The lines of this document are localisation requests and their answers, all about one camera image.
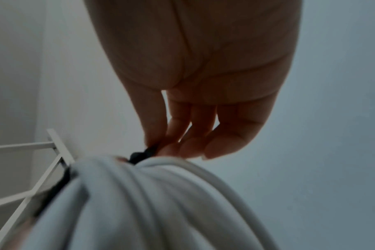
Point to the person's right hand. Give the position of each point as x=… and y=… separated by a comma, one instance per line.
x=206, y=48

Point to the black clip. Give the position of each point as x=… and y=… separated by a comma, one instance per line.
x=141, y=154

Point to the white cloth garment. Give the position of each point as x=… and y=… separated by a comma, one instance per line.
x=138, y=207

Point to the white metal drying rack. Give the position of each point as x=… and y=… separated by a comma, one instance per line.
x=56, y=144

